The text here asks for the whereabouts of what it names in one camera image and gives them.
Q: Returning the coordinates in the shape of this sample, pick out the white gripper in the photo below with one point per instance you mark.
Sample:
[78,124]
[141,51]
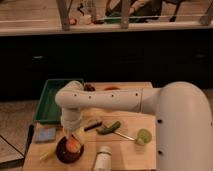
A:
[71,123]

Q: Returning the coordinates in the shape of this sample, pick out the orange red apple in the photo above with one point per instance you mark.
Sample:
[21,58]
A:
[73,145]

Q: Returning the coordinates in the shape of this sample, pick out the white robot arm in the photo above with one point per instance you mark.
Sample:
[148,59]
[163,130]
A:
[183,118]

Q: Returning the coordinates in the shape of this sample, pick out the dark purple bowl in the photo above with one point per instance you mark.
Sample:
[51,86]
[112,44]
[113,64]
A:
[64,155]

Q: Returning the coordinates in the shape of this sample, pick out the orange bowl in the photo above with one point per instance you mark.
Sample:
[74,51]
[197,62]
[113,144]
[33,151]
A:
[111,88]

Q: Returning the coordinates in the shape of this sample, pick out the black and wood brush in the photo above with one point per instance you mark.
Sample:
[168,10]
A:
[92,125]

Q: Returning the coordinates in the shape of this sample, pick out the blue sponge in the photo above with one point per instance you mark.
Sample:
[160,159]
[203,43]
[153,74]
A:
[45,135]

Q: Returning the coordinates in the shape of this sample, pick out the yellow banana toy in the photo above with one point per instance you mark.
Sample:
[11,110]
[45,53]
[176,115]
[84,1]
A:
[47,154]

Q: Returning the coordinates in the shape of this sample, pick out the green plastic tray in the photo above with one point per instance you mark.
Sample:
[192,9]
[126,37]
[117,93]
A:
[48,112]

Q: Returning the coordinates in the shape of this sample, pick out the green cucumber toy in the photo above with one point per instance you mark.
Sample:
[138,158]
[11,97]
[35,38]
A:
[107,130]

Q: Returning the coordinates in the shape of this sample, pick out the white cup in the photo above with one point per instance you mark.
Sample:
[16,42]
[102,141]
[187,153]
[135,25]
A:
[103,159]

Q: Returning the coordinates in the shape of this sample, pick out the brown grape bunch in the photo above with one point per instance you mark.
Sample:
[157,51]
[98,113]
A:
[89,87]

